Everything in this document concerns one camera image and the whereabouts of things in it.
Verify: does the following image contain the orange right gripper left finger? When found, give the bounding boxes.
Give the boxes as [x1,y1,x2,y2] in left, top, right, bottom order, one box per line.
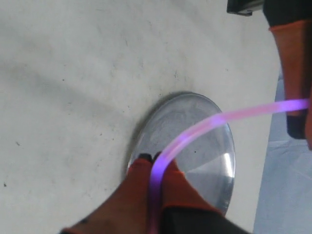
[61,154,153,234]

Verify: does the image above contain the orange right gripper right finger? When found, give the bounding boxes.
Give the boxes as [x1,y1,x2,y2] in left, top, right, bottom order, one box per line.
[157,160,248,234]

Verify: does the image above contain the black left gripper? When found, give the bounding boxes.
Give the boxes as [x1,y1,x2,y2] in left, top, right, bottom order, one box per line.
[227,0,312,139]

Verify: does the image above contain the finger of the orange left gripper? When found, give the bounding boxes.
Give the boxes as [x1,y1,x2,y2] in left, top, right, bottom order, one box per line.
[306,89,312,150]

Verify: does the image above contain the round stainless steel plate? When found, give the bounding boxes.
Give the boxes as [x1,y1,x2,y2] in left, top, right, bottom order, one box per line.
[128,92,235,215]

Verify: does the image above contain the white backdrop cloth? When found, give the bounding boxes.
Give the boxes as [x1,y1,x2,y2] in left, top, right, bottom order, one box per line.
[252,73,312,234]

